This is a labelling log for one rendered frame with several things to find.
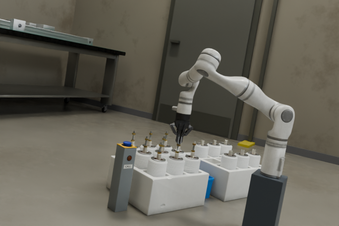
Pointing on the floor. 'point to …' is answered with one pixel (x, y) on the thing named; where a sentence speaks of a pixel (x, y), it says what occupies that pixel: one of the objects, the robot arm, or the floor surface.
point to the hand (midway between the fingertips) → (179, 139)
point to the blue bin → (209, 186)
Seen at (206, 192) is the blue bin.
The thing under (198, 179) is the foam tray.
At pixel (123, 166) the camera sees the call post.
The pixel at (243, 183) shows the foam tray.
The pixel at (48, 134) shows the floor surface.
